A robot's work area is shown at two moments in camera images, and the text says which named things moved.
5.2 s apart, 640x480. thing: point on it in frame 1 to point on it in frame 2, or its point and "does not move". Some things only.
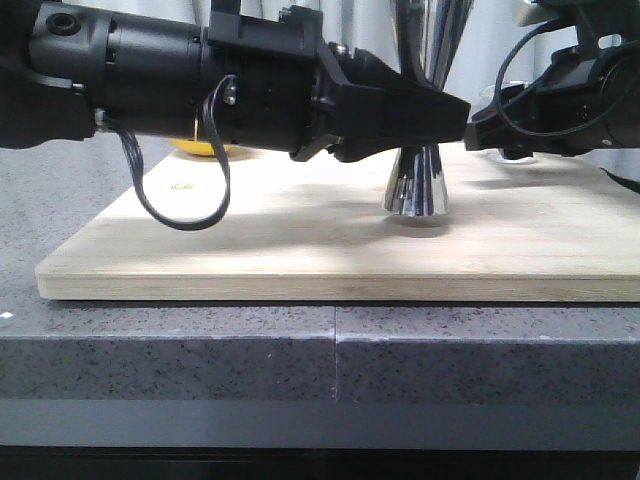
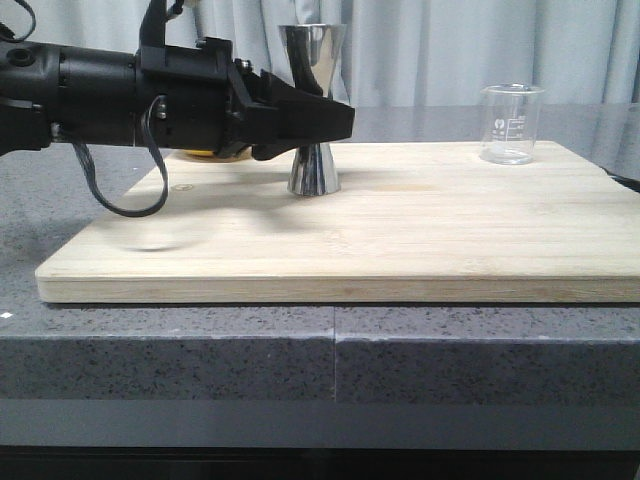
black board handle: (628, 183) does not move
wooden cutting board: (317, 230) does not move
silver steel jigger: (430, 36) to (313, 52)
